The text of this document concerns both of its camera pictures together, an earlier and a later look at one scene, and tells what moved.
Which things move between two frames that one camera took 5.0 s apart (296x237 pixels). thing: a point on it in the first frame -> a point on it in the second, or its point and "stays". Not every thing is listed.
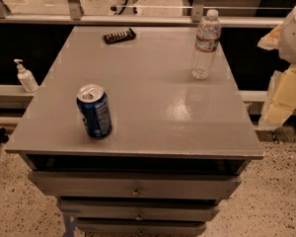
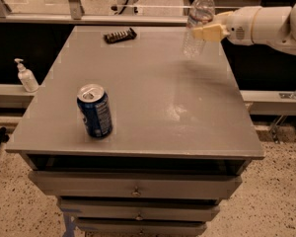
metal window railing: [73, 15] stays
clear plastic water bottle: [206, 44] -> [200, 13]
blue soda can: [95, 108] stays
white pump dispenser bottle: [27, 77] stays
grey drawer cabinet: [178, 145] stays
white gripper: [294, 39] -> [239, 25]
